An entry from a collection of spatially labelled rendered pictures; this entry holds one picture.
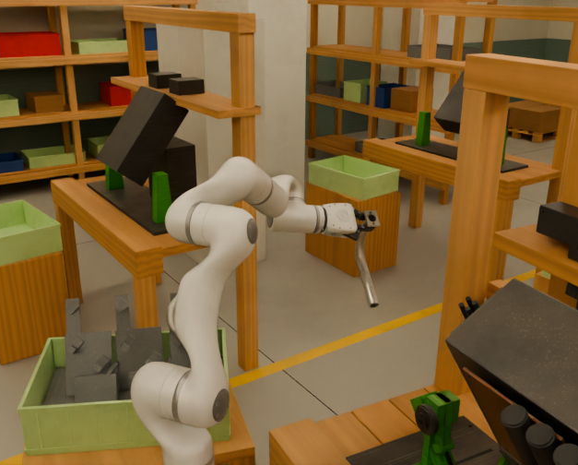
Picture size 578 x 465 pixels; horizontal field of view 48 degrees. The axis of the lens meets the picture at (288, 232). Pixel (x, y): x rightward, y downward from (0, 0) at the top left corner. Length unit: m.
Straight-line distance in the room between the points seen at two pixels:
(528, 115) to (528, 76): 8.53
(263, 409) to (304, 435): 1.64
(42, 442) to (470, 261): 1.38
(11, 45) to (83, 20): 1.08
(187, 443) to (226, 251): 0.45
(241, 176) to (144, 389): 0.53
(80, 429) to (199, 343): 0.75
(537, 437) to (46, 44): 6.80
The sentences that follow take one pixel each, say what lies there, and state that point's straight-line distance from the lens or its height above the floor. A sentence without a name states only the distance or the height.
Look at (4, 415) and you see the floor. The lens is 3.83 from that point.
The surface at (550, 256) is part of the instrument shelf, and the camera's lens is 1.59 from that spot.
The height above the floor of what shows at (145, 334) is 1.02.
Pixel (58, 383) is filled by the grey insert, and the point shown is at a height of 0.85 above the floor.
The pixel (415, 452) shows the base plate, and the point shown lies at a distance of 1.94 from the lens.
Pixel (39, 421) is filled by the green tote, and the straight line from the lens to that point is 2.12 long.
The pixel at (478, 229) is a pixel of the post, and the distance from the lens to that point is 1.97.
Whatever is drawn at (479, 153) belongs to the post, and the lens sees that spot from 1.88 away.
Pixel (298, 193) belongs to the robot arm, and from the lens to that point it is 1.90.
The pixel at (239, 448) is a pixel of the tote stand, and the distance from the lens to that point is 2.09.
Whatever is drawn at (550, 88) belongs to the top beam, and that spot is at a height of 1.89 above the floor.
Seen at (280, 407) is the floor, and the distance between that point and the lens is 3.60.
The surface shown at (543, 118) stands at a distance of 10.24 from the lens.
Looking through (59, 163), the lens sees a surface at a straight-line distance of 7.59.
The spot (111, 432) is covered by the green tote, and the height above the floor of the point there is 0.85.
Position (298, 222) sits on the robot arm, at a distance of 1.87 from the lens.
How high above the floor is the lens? 2.11
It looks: 21 degrees down
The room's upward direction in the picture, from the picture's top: straight up
